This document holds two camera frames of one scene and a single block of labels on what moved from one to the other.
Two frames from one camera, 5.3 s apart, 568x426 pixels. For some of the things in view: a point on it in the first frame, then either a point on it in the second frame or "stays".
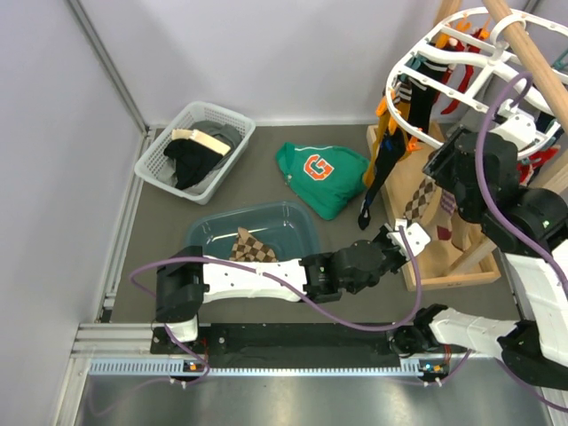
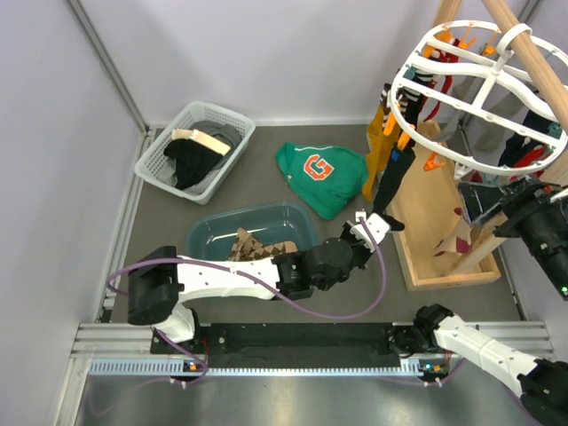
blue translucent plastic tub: x=291 y=229 stays
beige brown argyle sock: x=415 y=209 -> x=279 y=248
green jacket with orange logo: x=329 y=177 stays
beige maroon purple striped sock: x=447 y=209 -> x=458 y=241
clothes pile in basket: x=195 y=155 stays
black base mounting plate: x=293 y=343 stays
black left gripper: x=382 y=237 -> x=348 y=233
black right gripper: x=437 y=165 -> x=478 y=200
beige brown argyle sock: x=248 y=248 stays
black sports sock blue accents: x=391 y=147 -> x=398 y=163
